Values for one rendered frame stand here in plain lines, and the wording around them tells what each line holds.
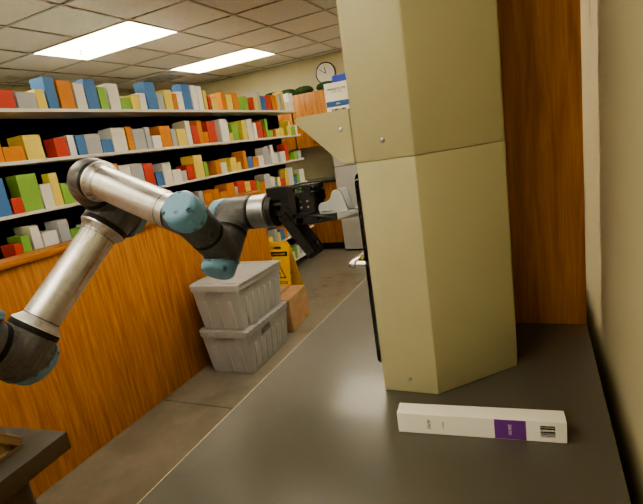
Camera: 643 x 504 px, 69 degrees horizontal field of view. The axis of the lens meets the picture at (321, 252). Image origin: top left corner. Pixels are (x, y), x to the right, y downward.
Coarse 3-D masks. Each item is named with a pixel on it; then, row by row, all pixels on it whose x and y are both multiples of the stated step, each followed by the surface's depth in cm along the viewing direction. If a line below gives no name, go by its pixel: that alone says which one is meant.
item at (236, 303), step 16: (240, 272) 333; (256, 272) 325; (272, 272) 343; (192, 288) 315; (208, 288) 310; (224, 288) 304; (240, 288) 303; (256, 288) 324; (272, 288) 344; (208, 304) 316; (224, 304) 311; (240, 304) 306; (256, 304) 325; (272, 304) 345; (208, 320) 321; (224, 320) 316; (240, 320) 310
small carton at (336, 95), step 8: (344, 80) 93; (328, 88) 94; (336, 88) 93; (344, 88) 93; (328, 96) 94; (336, 96) 94; (344, 96) 93; (328, 104) 95; (336, 104) 94; (344, 104) 94
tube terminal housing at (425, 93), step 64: (384, 0) 77; (448, 0) 80; (384, 64) 80; (448, 64) 82; (384, 128) 83; (448, 128) 84; (384, 192) 86; (448, 192) 86; (384, 256) 89; (448, 256) 88; (384, 320) 93; (448, 320) 91; (512, 320) 96; (448, 384) 93
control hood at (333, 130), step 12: (348, 108) 85; (300, 120) 89; (312, 120) 88; (324, 120) 87; (336, 120) 86; (348, 120) 85; (312, 132) 89; (324, 132) 88; (336, 132) 87; (348, 132) 86; (324, 144) 88; (336, 144) 87; (348, 144) 86; (336, 156) 88; (348, 156) 87
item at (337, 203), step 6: (336, 192) 93; (330, 198) 93; (336, 198) 93; (342, 198) 93; (324, 204) 94; (330, 204) 94; (336, 204) 93; (342, 204) 93; (324, 210) 95; (336, 210) 93; (342, 210) 93; (348, 210) 93; (354, 210) 93; (342, 216) 93; (348, 216) 93; (354, 216) 94
